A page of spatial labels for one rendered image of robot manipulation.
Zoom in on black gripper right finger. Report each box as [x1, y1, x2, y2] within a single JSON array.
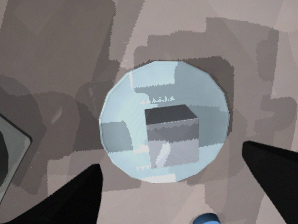
[[242, 141, 298, 224]]

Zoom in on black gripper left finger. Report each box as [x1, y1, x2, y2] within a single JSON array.
[[5, 164, 104, 224]]

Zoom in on grey cube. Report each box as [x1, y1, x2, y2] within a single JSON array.
[[144, 104, 200, 169]]

